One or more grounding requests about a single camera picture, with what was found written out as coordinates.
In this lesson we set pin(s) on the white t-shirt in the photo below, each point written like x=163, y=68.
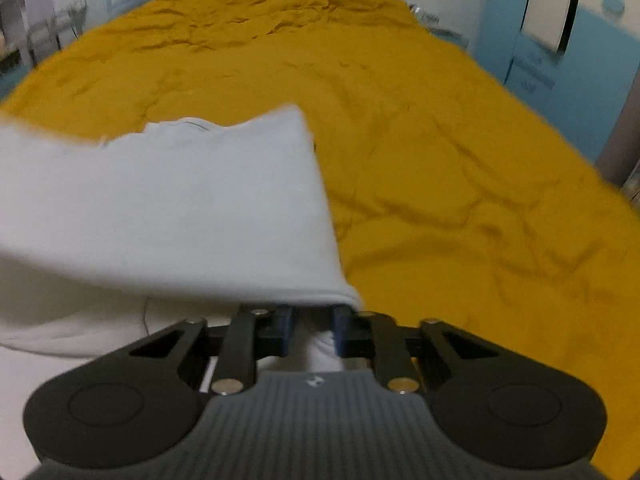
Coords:
x=103, y=243

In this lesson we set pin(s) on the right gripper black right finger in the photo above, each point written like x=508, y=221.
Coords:
x=404, y=358

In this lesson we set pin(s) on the blue white wardrobe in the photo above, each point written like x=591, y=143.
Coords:
x=580, y=89

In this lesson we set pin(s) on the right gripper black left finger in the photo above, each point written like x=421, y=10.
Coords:
x=223, y=358

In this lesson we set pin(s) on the white blue desk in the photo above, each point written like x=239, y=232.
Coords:
x=24, y=46

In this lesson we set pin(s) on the mustard yellow bed quilt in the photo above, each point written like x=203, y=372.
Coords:
x=448, y=198

